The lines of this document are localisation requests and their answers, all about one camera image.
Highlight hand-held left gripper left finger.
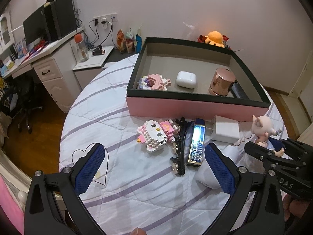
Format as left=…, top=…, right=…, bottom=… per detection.
left=24, top=143, right=106, bottom=235

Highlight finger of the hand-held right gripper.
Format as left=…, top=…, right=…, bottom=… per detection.
left=281, top=138, right=313, bottom=163
left=245, top=141, right=309, bottom=170

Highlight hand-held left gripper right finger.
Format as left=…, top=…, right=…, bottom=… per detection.
left=204, top=143, right=286, bottom=235

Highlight white forehead thermometer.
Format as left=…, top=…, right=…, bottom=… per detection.
left=196, top=144, right=239, bottom=190

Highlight pig doll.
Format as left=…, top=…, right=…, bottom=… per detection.
left=252, top=115, right=286, bottom=157

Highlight blue patterned rectangular case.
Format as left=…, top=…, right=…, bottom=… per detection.
left=186, top=118, right=205, bottom=165

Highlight white charger plug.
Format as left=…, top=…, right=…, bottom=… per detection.
left=208, top=115, right=240, bottom=142

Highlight black hair clip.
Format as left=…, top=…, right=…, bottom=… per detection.
left=170, top=117, right=191, bottom=176

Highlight pink box with black rim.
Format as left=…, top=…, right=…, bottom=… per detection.
left=126, top=37, right=272, bottom=122

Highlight white pink block cat figure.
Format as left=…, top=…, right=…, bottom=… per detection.
left=136, top=118, right=183, bottom=153

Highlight rose gold cylinder jar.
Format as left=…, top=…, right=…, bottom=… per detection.
left=208, top=68, right=236, bottom=96

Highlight white earbuds case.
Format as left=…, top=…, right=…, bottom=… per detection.
left=176, top=71, right=197, bottom=88

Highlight pink purple block figure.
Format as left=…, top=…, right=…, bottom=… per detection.
left=136, top=74, right=172, bottom=91

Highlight person's right hand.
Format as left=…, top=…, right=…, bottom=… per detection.
left=282, top=193, right=309, bottom=217

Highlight cream wooden furniture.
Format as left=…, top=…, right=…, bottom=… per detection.
left=300, top=125, right=313, bottom=144

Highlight white door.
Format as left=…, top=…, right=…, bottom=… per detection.
left=289, top=54, right=313, bottom=98

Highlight white desk with drawers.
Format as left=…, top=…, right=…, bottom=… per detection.
left=0, top=27, right=86, bottom=113

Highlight black office chair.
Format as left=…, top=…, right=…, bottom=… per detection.
left=0, top=78, right=43, bottom=134

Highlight white nightstand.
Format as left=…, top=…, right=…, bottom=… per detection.
left=73, top=45, right=115, bottom=93

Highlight leopard print cloth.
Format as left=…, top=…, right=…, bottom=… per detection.
left=0, top=76, right=13, bottom=108

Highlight clear bottle with orange cap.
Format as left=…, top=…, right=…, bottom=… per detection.
left=74, top=33, right=90, bottom=62

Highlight orange octopus plush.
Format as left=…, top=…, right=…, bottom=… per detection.
left=204, top=31, right=227, bottom=48

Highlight orange snack bag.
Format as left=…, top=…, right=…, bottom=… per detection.
left=117, top=29, right=134, bottom=53

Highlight red papers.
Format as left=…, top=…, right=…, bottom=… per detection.
left=29, top=40, right=48, bottom=54

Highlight blue white snack bag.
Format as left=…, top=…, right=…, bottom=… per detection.
left=134, top=27, right=144, bottom=54

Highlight blue white box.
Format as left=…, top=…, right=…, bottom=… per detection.
left=15, top=40, right=27, bottom=57

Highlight white green snack bag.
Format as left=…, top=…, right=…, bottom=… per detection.
left=126, top=28, right=138, bottom=42

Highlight black computer monitor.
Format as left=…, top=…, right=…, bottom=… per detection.
left=23, top=6, right=49, bottom=46

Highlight black computer tower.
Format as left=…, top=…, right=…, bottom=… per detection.
left=43, top=0, right=77, bottom=42

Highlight white glass door cabinet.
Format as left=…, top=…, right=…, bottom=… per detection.
left=0, top=12, right=15, bottom=52

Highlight cream bed frame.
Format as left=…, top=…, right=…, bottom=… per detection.
left=0, top=147, right=35, bottom=206

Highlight black power cable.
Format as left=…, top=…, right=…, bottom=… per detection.
left=88, top=20, right=103, bottom=49

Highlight white wall outlet strip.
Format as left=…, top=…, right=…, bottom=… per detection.
left=92, top=14, right=118, bottom=25

